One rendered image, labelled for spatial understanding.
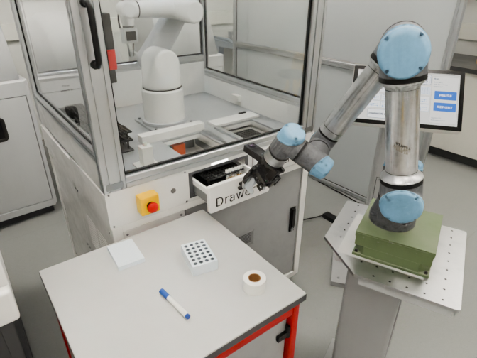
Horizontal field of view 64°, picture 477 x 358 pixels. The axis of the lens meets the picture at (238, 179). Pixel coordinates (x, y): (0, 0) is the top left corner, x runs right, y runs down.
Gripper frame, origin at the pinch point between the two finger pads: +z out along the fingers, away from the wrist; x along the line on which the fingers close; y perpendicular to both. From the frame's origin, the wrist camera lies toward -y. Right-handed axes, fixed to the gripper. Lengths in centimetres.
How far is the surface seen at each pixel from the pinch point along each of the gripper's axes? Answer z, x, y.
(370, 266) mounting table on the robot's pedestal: -13, 16, 47
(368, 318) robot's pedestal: 10, 22, 63
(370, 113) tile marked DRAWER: -2, 85, -12
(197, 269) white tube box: 1.7, -32.2, 20.5
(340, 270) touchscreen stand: 76, 79, 45
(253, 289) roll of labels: -8.4, -23.8, 34.5
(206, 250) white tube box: 3.5, -25.8, 15.7
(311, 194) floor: 124, 137, -17
